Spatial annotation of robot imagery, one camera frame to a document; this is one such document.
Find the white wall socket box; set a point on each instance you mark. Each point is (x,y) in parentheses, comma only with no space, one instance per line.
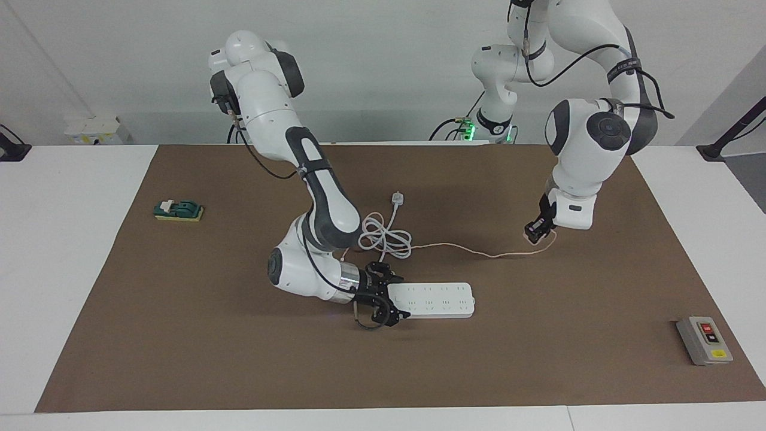
(90,131)

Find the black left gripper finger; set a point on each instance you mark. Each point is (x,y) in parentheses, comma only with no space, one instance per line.
(532,230)
(546,232)

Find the white power strip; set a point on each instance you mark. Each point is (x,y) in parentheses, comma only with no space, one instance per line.
(437,299)

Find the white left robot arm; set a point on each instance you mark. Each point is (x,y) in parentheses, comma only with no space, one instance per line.
(586,155)

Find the grey on-off switch box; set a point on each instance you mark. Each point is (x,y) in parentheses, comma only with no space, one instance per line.
(705,341)

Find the black clamp stand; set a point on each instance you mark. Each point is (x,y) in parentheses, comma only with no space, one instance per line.
(12,149)
(733,129)

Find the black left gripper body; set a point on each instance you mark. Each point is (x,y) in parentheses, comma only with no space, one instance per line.
(547,212)

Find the green knife switch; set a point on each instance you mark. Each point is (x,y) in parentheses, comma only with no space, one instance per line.
(179,209)

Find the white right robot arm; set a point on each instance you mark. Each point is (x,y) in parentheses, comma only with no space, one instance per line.
(263,108)

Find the brown table mat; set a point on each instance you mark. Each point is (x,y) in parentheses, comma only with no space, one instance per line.
(209,359)

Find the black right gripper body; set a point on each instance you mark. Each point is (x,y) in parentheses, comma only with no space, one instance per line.
(371,287)

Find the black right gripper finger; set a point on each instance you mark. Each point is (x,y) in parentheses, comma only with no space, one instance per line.
(392,315)
(394,278)

